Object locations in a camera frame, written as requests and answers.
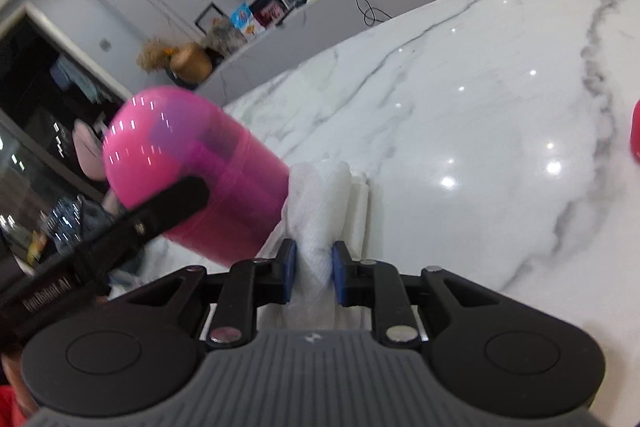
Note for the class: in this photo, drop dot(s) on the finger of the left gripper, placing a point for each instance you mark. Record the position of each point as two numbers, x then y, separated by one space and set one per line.
132 231

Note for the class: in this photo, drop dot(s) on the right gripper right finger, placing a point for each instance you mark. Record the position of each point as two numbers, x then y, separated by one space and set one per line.
488 350

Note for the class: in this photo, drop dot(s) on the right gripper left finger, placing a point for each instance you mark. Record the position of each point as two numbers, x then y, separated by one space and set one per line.
142 348

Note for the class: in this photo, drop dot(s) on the pink dome plastic container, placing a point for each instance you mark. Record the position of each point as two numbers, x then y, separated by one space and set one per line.
163 134

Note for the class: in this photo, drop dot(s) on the white towel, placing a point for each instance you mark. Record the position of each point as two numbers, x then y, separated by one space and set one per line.
327 202

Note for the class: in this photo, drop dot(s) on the pink office chair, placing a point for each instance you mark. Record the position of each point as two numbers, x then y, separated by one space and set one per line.
88 148

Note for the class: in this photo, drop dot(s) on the gold acorn vase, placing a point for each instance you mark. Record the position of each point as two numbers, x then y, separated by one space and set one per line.
191 64

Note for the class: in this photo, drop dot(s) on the framed picture on console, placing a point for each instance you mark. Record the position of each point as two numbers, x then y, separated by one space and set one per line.
208 17

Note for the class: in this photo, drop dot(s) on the blue snack bag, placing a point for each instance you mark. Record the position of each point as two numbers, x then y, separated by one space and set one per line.
244 21

